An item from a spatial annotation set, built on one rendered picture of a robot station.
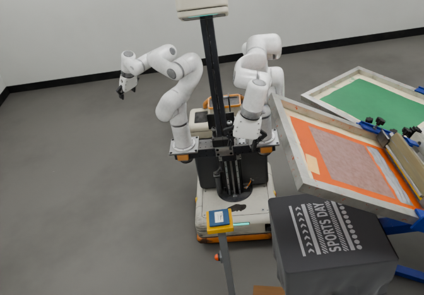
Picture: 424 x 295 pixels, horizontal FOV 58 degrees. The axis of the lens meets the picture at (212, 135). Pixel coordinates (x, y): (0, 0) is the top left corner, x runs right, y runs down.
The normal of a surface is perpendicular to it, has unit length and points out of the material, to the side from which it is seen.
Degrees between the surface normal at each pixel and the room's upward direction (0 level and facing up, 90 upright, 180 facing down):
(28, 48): 90
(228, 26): 90
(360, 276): 91
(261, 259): 0
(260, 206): 0
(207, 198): 0
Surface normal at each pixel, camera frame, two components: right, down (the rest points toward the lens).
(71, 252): -0.13, -0.80
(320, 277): 0.04, 0.65
